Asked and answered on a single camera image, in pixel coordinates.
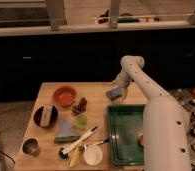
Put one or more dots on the blue sponge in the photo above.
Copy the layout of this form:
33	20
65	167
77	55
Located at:
114	93

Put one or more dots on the green plastic tray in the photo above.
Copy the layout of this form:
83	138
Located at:
125	123

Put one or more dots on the metal spoon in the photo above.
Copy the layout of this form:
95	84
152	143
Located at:
85	146

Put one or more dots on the orange round object in tray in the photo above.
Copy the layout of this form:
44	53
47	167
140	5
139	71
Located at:
141	140

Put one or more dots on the beige block on plate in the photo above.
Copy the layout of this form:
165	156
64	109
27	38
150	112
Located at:
46	115

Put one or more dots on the white black dish brush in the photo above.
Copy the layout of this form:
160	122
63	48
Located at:
63	153

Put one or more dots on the metal cup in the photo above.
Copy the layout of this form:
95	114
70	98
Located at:
31	147

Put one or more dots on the green plastic cup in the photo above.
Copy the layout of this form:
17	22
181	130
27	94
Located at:
80	122

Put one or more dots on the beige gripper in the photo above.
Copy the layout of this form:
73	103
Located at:
123	82

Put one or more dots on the spice bottles on floor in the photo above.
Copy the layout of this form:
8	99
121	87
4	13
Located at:
186	98

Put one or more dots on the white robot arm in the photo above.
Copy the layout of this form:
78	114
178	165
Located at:
164	119

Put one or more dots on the yellow banana toy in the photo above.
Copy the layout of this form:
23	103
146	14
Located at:
74	157

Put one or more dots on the orange bowl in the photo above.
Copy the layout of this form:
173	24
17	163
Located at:
64	96

